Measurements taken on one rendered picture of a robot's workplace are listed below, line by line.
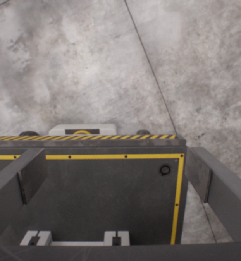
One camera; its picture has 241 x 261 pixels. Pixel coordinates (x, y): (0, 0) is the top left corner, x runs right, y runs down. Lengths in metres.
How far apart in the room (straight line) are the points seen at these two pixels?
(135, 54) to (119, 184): 0.52
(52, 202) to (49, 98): 0.44
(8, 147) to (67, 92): 0.36
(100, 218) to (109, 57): 0.61
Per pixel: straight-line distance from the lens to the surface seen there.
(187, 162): 0.16
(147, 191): 0.59
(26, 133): 0.81
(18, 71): 0.91
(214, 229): 1.26
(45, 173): 0.17
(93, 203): 0.61
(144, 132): 0.72
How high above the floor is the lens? 0.80
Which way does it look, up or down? 74 degrees down
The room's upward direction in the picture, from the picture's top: 179 degrees clockwise
